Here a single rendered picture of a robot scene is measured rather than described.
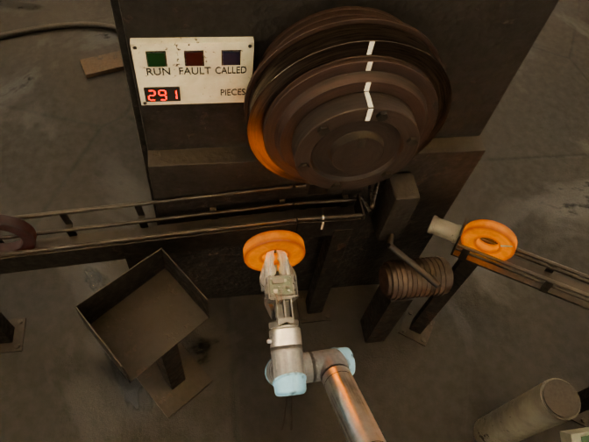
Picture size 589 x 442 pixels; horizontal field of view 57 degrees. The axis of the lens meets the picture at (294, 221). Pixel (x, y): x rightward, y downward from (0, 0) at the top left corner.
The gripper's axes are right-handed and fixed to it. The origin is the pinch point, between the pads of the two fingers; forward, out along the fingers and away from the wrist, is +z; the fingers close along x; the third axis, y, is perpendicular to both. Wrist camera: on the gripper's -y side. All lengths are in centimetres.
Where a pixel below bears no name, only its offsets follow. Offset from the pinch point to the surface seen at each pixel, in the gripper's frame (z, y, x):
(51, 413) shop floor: -34, -78, 74
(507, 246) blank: -2, -10, -69
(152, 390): -30, -79, 40
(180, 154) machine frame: 28.7, -4.8, 22.0
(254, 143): 20.8, 17.0, 4.3
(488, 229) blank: 3, -8, -63
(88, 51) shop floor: 146, -126, 72
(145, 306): -8.1, -23.2, 34.7
